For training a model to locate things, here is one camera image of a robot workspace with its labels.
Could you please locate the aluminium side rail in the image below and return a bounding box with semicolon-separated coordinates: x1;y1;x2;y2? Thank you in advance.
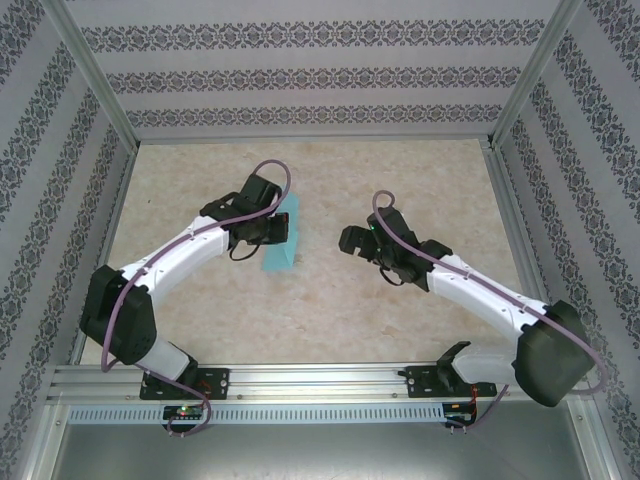
69;142;139;366
482;139;556;306

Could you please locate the light blue cloth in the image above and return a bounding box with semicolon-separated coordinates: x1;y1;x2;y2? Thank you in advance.
261;192;303;274

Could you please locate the long aluminium mounting rail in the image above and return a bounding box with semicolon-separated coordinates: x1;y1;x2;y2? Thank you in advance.
47;362;594;404

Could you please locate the slotted grey cable duct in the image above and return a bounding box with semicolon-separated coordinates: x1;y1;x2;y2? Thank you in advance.
67;403;446;425

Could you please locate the grey metal sheet panel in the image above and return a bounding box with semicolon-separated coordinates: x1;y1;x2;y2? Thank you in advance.
49;399;614;480

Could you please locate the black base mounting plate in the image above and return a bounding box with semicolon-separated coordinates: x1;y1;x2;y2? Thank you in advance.
404;364;499;400
139;367;231;401

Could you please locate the aluminium cross rail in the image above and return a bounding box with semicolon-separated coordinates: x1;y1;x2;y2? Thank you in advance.
134;132;494;146

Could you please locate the aluminium frame post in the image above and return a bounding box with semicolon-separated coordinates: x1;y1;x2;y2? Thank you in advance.
44;0;140;146
487;0;586;146

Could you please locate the small circuit board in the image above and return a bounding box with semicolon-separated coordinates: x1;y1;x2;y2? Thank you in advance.
444;402;479;426
163;405;205;421

